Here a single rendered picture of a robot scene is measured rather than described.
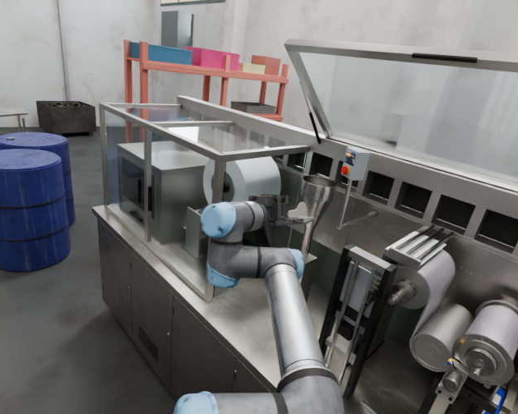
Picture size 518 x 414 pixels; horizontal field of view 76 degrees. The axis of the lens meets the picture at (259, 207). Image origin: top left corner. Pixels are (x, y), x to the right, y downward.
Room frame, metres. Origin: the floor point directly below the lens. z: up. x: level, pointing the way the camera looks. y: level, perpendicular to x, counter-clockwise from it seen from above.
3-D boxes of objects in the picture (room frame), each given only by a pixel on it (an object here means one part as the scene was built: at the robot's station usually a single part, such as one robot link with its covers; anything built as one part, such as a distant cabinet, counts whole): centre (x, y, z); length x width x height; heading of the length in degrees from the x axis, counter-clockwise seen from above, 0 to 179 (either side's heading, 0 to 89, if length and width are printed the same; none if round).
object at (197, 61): (4.50, 0.79, 1.03); 2.27 x 0.60 x 2.06; 133
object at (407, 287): (0.89, -0.49, 1.33); 0.06 x 0.06 x 0.06; 47
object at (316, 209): (1.30, -0.23, 1.18); 0.14 x 0.14 x 0.57
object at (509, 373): (0.73, -0.69, 1.25); 0.15 x 0.01 x 0.15; 47
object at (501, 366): (0.82, -0.77, 1.25); 0.26 x 0.12 x 0.12; 137
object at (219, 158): (1.82, 0.43, 1.25); 1.19 x 0.57 x 0.70; 47
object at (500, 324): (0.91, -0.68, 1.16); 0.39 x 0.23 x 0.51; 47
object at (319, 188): (1.30, -0.23, 1.50); 0.14 x 0.14 x 0.06
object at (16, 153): (2.94, 2.23, 0.48); 1.31 x 0.80 x 0.96; 40
